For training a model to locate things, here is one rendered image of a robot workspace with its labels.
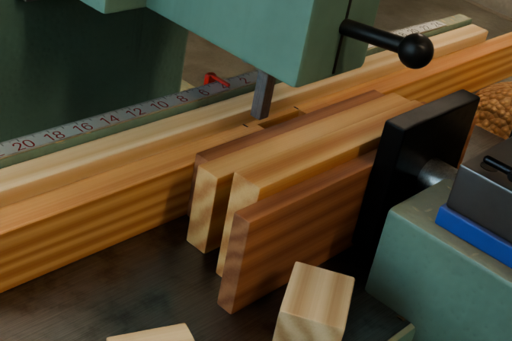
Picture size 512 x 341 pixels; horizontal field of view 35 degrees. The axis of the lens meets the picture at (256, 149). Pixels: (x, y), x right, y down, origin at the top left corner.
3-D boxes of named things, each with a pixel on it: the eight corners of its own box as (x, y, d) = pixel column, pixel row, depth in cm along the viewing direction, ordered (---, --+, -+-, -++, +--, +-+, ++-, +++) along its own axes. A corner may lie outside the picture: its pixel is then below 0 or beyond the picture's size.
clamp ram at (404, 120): (448, 307, 48) (496, 179, 44) (350, 243, 52) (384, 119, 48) (518, 254, 54) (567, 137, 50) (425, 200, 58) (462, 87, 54)
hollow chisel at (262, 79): (259, 120, 55) (272, 52, 52) (249, 115, 55) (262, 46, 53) (268, 117, 55) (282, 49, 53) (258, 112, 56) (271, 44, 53)
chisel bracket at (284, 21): (289, 114, 48) (319, -24, 44) (139, 27, 56) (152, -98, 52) (363, 88, 53) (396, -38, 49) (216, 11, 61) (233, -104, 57)
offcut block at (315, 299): (283, 310, 46) (295, 259, 44) (340, 327, 46) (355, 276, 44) (266, 364, 42) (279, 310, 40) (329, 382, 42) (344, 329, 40)
